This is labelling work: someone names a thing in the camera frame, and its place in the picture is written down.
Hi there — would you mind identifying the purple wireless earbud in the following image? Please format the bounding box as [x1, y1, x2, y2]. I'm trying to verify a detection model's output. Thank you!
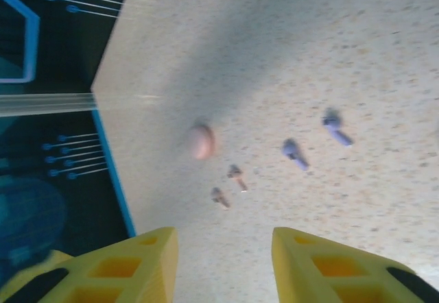
[281, 138, 310, 172]
[321, 107, 354, 148]

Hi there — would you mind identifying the pale pink earbud charging case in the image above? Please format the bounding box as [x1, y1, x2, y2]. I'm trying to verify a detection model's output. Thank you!
[187, 123, 217, 162]

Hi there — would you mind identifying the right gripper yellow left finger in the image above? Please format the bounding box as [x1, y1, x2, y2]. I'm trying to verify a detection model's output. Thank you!
[3, 226, 179, 303]

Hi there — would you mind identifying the pale pink wireless earbud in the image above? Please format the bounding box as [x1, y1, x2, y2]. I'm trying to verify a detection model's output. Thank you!
[227, 164, 248, 193]
[211, 186, 231, 210]

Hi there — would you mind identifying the aluminium frame post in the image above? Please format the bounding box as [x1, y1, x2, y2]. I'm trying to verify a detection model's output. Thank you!
[0, 92, 96, 117]

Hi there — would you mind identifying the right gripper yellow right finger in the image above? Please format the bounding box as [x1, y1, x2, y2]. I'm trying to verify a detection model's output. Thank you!
[272, 226, 436, 303]

